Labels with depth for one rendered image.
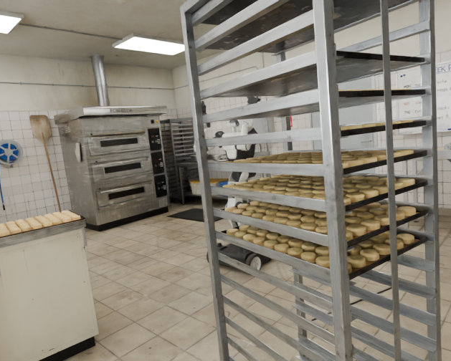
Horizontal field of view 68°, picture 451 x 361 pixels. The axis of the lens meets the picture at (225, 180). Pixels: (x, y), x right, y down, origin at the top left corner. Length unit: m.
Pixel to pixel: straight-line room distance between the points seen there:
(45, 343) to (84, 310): 0.28
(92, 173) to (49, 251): 3.48
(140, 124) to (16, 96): 2.00
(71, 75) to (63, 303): 5.09
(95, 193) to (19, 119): 1.77
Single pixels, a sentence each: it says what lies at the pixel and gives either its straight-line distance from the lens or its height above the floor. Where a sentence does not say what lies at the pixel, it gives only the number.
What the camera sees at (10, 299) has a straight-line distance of 2.43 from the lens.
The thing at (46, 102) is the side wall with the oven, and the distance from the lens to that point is 6.70.
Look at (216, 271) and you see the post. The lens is 1.37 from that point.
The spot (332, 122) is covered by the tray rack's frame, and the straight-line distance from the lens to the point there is 0.79.
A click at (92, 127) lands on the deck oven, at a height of 1.70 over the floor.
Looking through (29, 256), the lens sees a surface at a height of 0.74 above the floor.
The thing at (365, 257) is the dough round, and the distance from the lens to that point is 1.04.
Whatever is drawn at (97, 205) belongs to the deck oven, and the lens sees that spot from 5.83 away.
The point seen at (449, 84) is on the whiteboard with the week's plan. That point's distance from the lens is 5.14.
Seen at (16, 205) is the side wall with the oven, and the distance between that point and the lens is 6.47.
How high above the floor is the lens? 1.34
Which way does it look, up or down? 7 degrees down
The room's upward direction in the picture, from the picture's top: 6 degrees counter-clockwise
